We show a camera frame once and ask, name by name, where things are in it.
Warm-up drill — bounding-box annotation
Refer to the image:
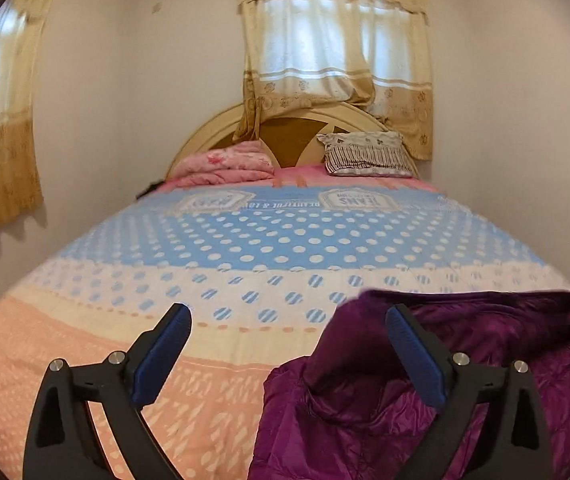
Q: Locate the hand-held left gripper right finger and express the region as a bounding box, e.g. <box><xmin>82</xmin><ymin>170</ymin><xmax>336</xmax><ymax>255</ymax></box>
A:
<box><xmin>385</xmin><ymin>304</ymin><xmax>552</xmax><ymax>480</ymax></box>

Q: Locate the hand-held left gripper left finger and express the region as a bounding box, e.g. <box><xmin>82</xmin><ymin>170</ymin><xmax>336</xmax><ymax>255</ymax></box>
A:
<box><xmin>22</xmin><ymin>302</ymin><xmax>193</xmax><ymax>480</ymax></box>

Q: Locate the purple hooded puffer jacket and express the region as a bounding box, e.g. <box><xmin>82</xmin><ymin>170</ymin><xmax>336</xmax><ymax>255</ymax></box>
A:
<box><xmin>247</xmin><ymin>287</ymin><xmax>570</xmax><ymax>480</ymax></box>

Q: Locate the polka dot bedspread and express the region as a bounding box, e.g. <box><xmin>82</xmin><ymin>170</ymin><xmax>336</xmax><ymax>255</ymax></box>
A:
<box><xmin>0</xmin><ymin>162</ymin><xmax>570</xmax><ymax>480</ymax></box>

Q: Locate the pink folded blanket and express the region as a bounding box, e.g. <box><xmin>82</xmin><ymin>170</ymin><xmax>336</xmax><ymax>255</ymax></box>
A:
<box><xmin>167</xmin><ymin>141</ymin><xmax>276</xmax><ymax>186</ymax></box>

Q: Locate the striped patterned pillow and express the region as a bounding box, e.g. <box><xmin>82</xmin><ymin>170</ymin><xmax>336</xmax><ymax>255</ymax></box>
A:
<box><xmin>316</xmin><ymin>131</ymin><xmax>416</xmax><ymax>177</ymax></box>

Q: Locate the cream arched headboard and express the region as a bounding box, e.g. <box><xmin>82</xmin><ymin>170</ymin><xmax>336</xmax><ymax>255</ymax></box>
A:
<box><xmin>165</xmin><ymin>101</ymin><xmax>421</xmax><ymax>181</ymax></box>

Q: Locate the narrow beige floral curtain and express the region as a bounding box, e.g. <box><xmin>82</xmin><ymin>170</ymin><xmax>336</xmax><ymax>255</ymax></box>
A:
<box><xmin>0</xmin><ymin>0</ymin><xmax>68</xmax><ymax>248</ymax></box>

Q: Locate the wide beige floral curtain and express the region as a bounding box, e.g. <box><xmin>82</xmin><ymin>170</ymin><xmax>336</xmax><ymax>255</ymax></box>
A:
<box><xmin>232</xmin><ymin>0</ymin><xmax>434</xmax><ymax>162</ymax></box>

